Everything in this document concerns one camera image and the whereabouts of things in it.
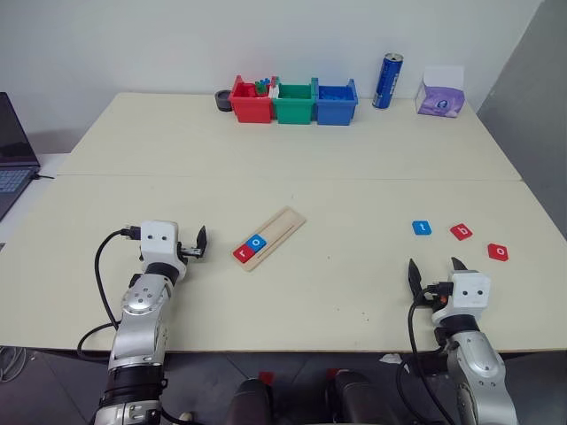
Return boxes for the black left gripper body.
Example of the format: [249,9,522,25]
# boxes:
[177,241,206,264]

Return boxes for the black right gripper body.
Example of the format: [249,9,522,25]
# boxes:
[414,290,449,312]

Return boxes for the red letter tile b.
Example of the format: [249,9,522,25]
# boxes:
[449,223,475,243]

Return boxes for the wooden letter tray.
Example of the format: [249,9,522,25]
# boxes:
[232,205,308,273]

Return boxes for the dark rounded shape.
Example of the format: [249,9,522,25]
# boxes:
[232,378,274,425]
[325,370,377,425]

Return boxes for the black round container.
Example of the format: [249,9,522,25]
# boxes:
[214,89,235,113]

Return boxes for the red plastic bin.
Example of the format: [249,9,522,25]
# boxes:
[229,73,274,124]

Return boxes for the green plastic bin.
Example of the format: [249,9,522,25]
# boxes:
[271,77,319,125]

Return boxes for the purple tissue pack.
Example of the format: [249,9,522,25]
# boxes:
[415,66,467,120]

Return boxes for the blue plastic bin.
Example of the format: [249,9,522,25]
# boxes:
[315,78,359,127]

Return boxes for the blue drink can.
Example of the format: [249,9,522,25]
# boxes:
[371,51,404,111]

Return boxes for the dark laptop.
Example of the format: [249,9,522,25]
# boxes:
[0,91,42,222]

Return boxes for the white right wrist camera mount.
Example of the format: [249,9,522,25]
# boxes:
[431,269,492,322]

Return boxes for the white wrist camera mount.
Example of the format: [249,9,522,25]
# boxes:
[431,269,492,322]
[139,220,188,276]

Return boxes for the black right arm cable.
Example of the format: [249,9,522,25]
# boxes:
[396,281,457,425]

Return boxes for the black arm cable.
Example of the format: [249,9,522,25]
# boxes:
[396,281,457,425]
[76,226,142,359]

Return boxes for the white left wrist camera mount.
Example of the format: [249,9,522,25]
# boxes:
[139,220,188,276]

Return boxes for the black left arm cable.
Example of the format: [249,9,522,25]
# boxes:
[76,226,142,359]

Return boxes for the white floor cables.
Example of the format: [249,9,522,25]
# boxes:
[0,346,27,383]

